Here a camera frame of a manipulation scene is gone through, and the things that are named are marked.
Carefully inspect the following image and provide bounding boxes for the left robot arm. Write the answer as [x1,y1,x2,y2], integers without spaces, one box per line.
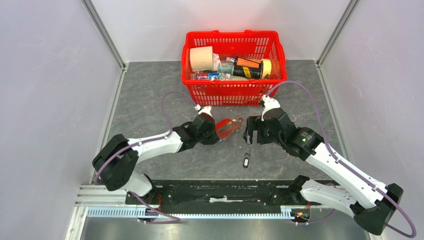
[92,112,219,204]

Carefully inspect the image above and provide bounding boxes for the red plastic basket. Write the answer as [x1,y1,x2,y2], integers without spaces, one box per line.
[181,30,288,106]

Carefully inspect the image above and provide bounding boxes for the yellow masking tape roll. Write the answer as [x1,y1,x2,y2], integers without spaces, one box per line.
[260,58,272,79]

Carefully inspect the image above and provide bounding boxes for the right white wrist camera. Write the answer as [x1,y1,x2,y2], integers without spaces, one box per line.
[261,95,281,121]

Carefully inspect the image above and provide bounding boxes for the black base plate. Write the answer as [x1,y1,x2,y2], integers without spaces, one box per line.
[142,179,307,215]

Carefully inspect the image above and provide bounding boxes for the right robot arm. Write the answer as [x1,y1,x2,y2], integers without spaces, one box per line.
[243,108,404,236]

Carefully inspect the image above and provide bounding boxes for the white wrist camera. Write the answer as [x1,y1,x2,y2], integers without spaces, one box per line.
[261,95,281,121]
[194,104,212,117]

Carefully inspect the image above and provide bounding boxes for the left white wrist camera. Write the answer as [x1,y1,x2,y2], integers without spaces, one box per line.
[194,104,212,117]

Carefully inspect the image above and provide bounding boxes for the snack packets in basket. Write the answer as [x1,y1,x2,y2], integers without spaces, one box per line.
[190,53,235,81]

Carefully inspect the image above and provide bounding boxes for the beige paper roll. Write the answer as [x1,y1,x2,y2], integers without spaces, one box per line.
[189,46,214,72]

